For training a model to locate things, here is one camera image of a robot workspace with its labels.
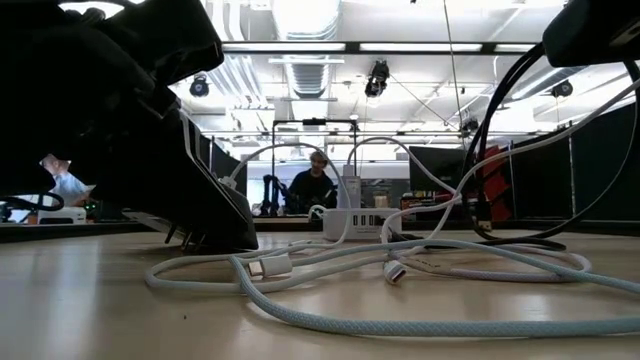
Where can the black monitor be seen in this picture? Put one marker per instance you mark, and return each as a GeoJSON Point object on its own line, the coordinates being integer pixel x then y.
{"type": "Point", "coordinates": [435, 165]}

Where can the white power cube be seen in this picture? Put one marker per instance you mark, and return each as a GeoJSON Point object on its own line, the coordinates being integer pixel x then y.
{"type": "Point", "coordinates": [340, 230]}

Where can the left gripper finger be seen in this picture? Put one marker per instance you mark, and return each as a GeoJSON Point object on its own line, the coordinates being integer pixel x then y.
{"type": "Point", "coordinates": [50, 140]}

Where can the silver ventilation duct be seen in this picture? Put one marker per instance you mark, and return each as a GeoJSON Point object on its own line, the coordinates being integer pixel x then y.
{"type": "Point", "coordinates": [307, 80]}

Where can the neighbouring station robot arm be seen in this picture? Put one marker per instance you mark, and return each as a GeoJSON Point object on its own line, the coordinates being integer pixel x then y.
{"type": "Point", "coordinates": [272, 192]}

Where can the person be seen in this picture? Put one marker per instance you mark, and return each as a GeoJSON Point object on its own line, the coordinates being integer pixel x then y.
{"type": "Point", "coordinates": [312, 185]}
{"type": "Point", "coordinates": [67, 182]}

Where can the small white box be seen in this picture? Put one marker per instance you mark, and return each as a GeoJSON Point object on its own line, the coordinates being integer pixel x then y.
{"type": "Point", "coordinates": [62, 215]}

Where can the red bin rack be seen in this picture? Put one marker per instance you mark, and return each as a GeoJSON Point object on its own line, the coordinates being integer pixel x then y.
{"type": "Point", "coordinates": [495, 170]}

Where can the cluttered storage shelf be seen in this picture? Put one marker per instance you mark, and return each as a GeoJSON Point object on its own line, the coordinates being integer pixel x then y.
{"type": "Point", "coordinates": [425, 205]}

